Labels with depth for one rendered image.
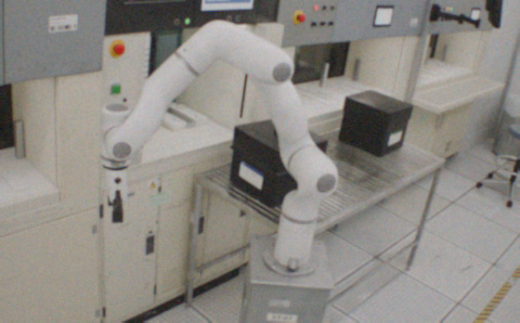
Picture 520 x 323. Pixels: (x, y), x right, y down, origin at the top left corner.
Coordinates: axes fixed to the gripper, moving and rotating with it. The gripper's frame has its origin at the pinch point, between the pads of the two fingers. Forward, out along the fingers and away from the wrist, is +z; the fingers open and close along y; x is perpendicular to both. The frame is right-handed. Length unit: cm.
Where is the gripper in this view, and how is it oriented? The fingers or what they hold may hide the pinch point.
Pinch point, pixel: (115, 211)
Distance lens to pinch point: 155.6
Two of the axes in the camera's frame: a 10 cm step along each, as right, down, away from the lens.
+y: -3.6, -4.2, 8.3
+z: -1.3, 9.1, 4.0
